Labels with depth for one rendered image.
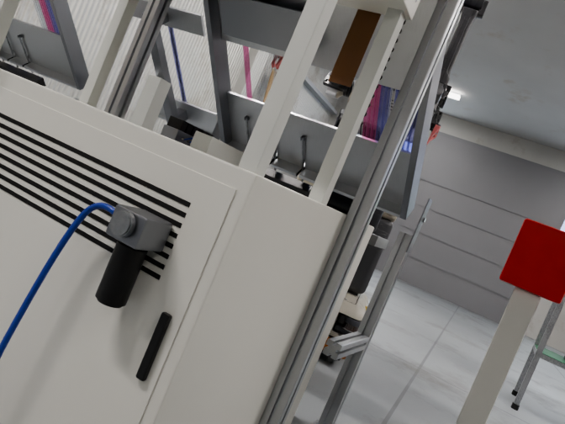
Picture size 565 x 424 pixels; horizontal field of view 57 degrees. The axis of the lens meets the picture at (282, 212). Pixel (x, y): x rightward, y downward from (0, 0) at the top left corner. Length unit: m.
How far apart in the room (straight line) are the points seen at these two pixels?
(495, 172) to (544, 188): 0.80
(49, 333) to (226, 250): 0.33
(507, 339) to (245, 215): 0.84
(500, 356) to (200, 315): 0.84
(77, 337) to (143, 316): 0.13
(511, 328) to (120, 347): 0.92
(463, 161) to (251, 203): 9.02
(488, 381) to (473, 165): 8.38
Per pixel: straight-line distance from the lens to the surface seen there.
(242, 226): 0.72
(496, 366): 1.38
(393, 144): 1.08
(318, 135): 1.61
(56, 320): 0.90
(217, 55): 1.68
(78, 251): 0.87
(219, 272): 0.72
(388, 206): 1.59
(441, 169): 9.67
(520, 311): 1.37
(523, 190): 9.60
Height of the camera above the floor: 0.61
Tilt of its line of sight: 2 degrees down
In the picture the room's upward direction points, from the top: 23 degrees clockwise
